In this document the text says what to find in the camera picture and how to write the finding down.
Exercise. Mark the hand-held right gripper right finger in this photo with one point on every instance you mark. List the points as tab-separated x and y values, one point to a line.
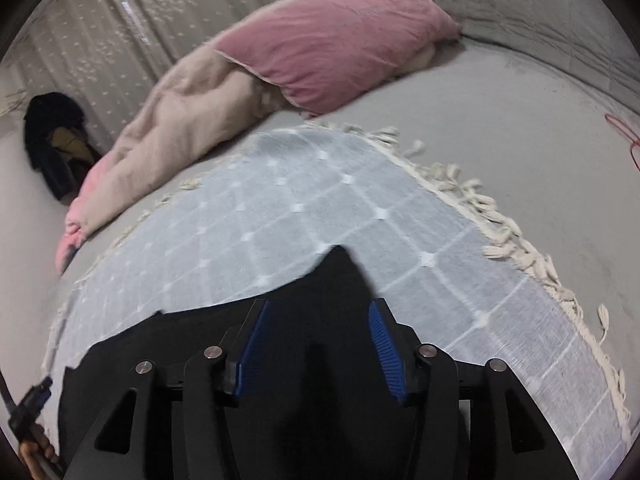
386	355

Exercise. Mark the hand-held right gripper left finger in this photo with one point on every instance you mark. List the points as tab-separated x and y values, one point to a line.
252	355

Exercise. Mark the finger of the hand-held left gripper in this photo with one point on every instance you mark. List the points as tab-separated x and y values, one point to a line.
36	394

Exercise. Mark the black coat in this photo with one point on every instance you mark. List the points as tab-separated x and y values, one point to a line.
340	285

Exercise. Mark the dark hanging clothes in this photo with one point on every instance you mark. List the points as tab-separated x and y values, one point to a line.
50	115

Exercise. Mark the person's left hand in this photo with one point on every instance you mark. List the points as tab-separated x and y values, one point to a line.
42	452

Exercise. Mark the light blue checked fringed blanket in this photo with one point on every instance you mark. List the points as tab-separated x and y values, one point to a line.
300	185

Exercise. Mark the beige and pink duvet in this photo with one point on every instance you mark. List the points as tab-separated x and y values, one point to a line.
175	120

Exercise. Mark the grey bed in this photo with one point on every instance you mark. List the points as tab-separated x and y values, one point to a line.
510	130

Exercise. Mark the pink pillow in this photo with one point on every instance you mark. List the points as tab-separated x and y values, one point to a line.
340	45

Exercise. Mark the grey star-print curtain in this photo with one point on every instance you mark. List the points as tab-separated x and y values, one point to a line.
150	10

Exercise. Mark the grey quilted headboard cushion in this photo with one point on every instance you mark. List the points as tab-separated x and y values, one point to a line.
530	10

